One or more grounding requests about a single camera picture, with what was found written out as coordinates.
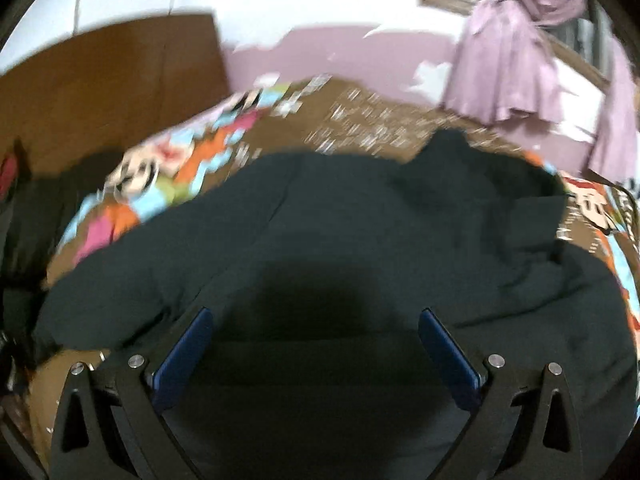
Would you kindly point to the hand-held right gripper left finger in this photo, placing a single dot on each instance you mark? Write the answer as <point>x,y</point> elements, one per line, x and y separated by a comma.
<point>187,355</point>

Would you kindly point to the dark cloth pile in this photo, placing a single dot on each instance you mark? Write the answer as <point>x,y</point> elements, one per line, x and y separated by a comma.
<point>40,230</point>

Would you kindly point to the brown printed blanket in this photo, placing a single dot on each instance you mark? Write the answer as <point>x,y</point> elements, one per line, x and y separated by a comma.
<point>370,125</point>

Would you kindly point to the purple knotted curtain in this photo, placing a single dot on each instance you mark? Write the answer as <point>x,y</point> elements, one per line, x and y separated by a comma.
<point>495,65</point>
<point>617,130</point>

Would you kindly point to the brown wooden headboard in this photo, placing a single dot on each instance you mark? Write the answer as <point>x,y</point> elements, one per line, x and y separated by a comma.
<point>100,85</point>

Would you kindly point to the dark green large garment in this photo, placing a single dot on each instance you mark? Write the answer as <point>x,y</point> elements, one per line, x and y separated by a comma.
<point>350,220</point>

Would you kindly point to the red cloth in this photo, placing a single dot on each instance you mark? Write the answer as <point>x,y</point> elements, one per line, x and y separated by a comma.
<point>7,175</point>

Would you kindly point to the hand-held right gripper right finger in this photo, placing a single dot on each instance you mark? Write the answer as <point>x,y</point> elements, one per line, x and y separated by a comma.
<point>445,355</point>

